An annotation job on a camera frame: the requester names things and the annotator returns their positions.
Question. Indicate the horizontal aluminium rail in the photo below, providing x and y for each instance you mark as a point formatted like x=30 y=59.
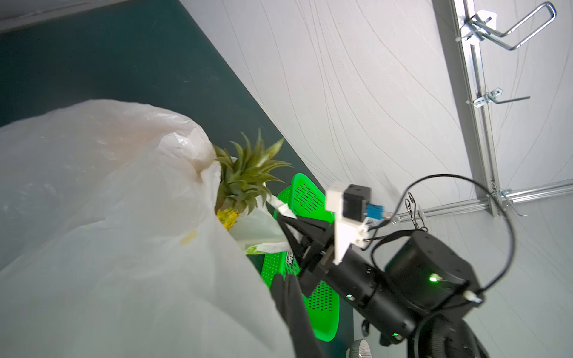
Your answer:
x=551 y=190

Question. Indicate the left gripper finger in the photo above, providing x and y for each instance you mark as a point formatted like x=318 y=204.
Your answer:
x=287 y=294

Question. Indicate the left metal clamp hook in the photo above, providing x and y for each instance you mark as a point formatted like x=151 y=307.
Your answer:
x=493 y=97

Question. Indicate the right metal hook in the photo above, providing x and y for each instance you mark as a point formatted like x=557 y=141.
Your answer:
x=501 y=196

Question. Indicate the bronze ornate hook stand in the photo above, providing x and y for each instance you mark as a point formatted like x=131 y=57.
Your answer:
x=413 y=210

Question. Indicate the yellow pineapple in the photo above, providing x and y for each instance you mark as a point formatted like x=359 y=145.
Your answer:
x=244 y=177

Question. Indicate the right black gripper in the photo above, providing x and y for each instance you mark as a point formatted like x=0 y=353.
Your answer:
x=358 y=282

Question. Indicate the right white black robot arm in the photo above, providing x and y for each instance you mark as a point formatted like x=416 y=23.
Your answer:
x=421 y=296

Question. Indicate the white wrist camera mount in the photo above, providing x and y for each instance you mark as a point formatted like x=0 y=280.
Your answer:
x=354 y=216

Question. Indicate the white plastic bag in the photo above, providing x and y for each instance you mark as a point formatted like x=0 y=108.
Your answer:
x=110 y=245

